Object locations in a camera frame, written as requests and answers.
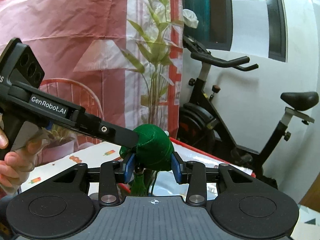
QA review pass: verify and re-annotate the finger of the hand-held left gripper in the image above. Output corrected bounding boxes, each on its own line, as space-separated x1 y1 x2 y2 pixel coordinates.
72 112 139 147

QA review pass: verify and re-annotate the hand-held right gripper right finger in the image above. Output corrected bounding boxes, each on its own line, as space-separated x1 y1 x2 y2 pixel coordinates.
171 152 260 206

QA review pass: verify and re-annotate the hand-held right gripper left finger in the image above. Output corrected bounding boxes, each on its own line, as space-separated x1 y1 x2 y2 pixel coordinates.
51 153 136 207

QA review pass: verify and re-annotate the green fabric ball with tassel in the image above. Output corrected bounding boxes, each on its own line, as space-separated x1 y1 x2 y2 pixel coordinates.
119 124 175 197

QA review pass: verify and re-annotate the person's left hand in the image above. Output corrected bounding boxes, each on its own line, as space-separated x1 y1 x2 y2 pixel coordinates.
0 115 43 196

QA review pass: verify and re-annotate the printed tablecloth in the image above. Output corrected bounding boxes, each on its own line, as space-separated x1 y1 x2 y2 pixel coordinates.
15 141 320 230

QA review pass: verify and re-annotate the black exercise bike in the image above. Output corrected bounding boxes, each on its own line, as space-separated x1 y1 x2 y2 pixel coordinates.
176 35 320 191

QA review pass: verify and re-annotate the pink printed backdrop cloth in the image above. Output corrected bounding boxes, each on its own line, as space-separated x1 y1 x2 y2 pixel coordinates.
0 0 185 195

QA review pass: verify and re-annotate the white plastic bag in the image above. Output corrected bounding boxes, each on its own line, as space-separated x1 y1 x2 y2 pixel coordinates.
182 9 199 28

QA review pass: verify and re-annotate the teal window curtain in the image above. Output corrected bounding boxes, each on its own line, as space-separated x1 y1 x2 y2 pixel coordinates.
184 0 211 44

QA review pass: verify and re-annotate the white paper sheet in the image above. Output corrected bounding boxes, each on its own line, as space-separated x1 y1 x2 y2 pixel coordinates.
229 0 272 59

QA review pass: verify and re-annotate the dark framed window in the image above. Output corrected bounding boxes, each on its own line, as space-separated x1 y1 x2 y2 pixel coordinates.
182 0 288 63

